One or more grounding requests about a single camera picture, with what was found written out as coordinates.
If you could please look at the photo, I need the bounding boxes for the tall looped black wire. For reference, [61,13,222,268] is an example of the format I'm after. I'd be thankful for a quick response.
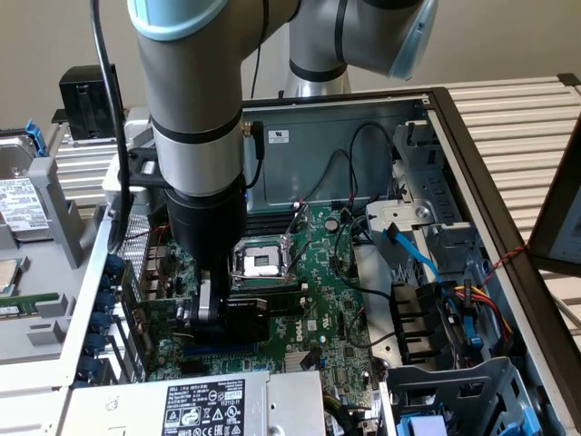
[348,122,395,202]

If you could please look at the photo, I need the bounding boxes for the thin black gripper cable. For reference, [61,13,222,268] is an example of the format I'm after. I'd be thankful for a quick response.
[243,0,268,188]

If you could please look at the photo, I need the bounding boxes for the green low-profile graphics card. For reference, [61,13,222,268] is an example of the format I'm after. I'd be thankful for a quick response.
[120,272,273,367]

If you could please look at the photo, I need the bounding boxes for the silver hard disk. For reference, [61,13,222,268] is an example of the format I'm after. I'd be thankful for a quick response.
[0,134,54,243]

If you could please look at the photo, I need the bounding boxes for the blue SATA wire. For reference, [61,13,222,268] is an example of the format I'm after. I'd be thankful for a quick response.
[383,223,483,350]

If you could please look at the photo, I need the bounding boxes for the black plastic fan shroud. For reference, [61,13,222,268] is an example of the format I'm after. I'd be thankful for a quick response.
[389,280,456,367]

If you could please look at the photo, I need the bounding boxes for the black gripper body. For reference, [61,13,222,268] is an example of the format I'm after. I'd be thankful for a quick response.
[162,177,249,274]

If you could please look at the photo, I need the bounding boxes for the coloured power wire bundle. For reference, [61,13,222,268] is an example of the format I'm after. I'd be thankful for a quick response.
[453,280,515,347]

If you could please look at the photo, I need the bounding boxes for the open grey PC case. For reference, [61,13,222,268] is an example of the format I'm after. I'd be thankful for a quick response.
[56,85,581,436]

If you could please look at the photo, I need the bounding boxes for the black table end cap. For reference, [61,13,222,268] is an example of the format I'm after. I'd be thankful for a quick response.
[556,72,581,97]

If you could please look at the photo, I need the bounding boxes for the silver CPU chip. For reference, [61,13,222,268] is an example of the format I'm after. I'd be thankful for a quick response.
[0,258,25,296]

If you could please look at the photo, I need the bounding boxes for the short red-black twisted wire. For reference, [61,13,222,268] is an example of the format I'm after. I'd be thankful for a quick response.
[123,224,173,276]

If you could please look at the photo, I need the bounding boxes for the CPU socket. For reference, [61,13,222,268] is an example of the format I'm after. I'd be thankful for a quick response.
[231,236,296,291]

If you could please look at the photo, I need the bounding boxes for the silver metal disk bay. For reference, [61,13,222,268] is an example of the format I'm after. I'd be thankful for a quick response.
[365,120,500,292]

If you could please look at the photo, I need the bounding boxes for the green RAM stick with label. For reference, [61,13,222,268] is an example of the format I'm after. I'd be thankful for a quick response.
[267,290,306,320]

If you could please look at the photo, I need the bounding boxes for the dark framed panel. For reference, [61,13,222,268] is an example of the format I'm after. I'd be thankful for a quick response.
[527,115,581,276]

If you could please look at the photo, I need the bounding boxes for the metal socket cover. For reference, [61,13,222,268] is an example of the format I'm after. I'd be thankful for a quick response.
[283,203,315,276]

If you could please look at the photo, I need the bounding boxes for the long red-black twisted wire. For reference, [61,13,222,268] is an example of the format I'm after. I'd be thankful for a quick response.
[479,243,531,288]

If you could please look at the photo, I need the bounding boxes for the blue plastic disk bracket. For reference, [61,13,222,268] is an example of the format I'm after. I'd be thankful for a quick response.
[24,117,50,159]

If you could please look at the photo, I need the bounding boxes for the short looped black wire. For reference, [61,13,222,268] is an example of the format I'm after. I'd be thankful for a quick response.
[301,148,351,203]

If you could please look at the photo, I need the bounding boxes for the thick black camera cable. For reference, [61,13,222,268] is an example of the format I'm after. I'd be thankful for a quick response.
[89,0,133,254]

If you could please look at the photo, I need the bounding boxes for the black plastic box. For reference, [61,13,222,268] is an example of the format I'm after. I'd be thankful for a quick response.
[58,64,124,143]

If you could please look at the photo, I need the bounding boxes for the green Dell motherboard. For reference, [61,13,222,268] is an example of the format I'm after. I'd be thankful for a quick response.
[144,203,382,396]

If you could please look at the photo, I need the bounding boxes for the grey parts rack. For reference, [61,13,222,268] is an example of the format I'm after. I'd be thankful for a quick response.
[0,156,114,364]

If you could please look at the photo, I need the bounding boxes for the silver chipset heatsink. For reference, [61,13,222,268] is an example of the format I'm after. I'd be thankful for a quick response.
[282,351,320,374]

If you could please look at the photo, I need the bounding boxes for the silver power supply unit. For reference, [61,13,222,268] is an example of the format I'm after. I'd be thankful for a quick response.
[58,370,328,436]

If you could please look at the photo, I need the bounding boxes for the blue disk carrier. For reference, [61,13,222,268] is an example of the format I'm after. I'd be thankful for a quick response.
[396,413,451,436]

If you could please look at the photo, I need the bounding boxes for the long black board wire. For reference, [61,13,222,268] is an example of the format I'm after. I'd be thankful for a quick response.
[333,212,392,302]

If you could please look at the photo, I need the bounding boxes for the grey plastic disk cage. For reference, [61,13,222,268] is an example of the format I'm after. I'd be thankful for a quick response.
[379,356,560,436]

